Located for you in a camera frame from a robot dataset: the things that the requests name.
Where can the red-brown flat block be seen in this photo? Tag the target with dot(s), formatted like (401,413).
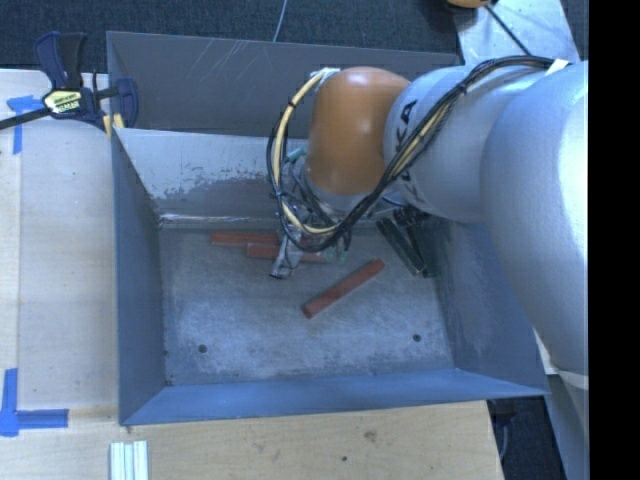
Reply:
(240,238)
(345,288)
(262,251)

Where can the pale wood flat board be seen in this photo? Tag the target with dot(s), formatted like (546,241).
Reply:
(65,268)

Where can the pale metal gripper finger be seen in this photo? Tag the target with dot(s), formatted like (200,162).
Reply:
(294,260)
(279,263)

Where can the grey metal bin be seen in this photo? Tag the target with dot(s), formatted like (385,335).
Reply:
(280,338)

